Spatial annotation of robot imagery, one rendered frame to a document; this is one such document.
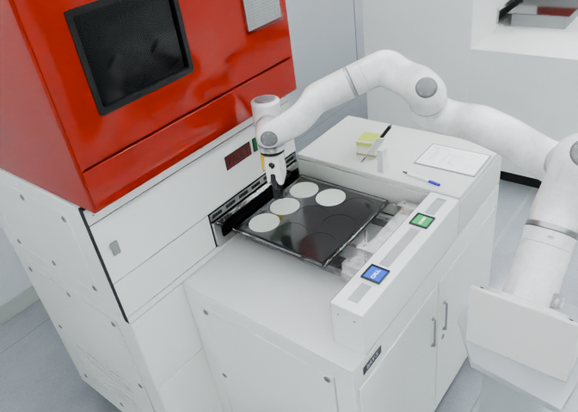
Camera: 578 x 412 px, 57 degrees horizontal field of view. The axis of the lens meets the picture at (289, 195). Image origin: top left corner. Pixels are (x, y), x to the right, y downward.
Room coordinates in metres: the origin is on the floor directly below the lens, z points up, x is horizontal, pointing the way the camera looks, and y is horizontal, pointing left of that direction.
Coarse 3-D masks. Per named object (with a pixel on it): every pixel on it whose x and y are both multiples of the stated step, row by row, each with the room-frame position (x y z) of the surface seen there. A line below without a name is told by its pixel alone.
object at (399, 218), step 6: (396, 216) 1.37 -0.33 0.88; (402, 216) 1.36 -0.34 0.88; (408, 216) 1.36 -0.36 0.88; (390, 222) 1.34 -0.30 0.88; (396, 222) 1.33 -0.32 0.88; (402, 222) 1.33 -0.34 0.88; (384, 228) 1.31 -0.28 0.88; (390, 228) 1.31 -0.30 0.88; (396, 228) 1.31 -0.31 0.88; (378, 234) 1.29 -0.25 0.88; (384, 234) 1.28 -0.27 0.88; (390, 234) 1.28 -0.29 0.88; (372, 240) 1.26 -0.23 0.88; (378, 240) 1.26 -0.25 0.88; (384, 240) 1.26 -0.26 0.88; (378, 246) 1.23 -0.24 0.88; (354, 258) 1.20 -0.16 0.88; (360, 258) 1.19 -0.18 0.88; (342, 276) 1.14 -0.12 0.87; (348, 276) 1.13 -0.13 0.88
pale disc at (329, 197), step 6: (324, 192) 1.54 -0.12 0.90; (330, 192) 1.53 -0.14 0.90; (336, 192) 1.52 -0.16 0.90; (342, 192) 1.52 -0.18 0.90; (318, 198) 1.51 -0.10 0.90; (324, 198) 1.50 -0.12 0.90; (330, 198) 1.49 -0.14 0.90; (336, 198) 1.49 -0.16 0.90; (342, 198) 1.48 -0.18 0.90; (324, 204) 1.46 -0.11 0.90; (330, 204) 1.46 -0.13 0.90; (336, 204) 1.45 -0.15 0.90
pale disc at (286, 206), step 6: (288, 198) 1.53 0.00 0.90; (276, 204) 1.51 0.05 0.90; (282, 204) 1.50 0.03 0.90; (288, 204) 1.50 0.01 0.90; (294, 204) 1.49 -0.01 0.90; (270, 210) 1.48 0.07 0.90; (276, 210) 1.47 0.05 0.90; (282, 210) 1.47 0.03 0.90; (288, 210) 1.46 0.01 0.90; (294, 210) 1.46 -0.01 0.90
